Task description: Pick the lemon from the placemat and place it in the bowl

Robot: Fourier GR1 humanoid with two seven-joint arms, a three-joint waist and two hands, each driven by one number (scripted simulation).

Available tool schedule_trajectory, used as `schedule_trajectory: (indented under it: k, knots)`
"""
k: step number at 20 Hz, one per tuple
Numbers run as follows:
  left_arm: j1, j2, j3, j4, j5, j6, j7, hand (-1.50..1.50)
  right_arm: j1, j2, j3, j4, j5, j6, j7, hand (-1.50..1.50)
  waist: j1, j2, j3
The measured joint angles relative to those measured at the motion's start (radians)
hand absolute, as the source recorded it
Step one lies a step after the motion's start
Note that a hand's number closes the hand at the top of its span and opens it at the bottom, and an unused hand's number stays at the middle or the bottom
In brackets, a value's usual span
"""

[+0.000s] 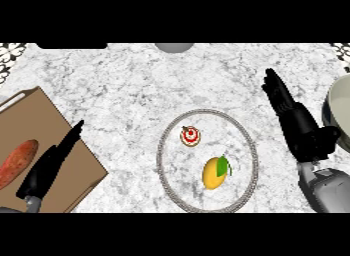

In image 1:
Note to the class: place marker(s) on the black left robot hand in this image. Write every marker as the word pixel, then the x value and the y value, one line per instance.
pixel 46 168

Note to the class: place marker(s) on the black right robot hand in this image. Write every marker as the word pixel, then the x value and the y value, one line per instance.
pixel 295 123

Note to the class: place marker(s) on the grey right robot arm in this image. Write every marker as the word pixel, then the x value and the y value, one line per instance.
pixel 332 188

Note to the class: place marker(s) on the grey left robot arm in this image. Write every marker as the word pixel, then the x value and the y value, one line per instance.
pixel 15 205

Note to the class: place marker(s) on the pale grey bowl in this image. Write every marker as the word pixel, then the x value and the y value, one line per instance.
pixel 348 111

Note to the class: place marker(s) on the round clear placemat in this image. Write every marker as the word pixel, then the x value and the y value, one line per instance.
pixel 207 160

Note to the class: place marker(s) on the yellow lemon with green leaf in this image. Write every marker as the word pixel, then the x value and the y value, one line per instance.
pixel 215 172

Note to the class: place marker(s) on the brown wooden cutting board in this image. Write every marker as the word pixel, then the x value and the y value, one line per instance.
pixel 34 155

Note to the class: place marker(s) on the orange sweet potato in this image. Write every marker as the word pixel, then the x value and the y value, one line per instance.
pixel 16 164

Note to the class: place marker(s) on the red and white cupcake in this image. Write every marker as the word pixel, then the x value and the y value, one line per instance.
pixel 190 136

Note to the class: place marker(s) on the grey round object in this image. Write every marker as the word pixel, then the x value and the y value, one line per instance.
pixel 174 47

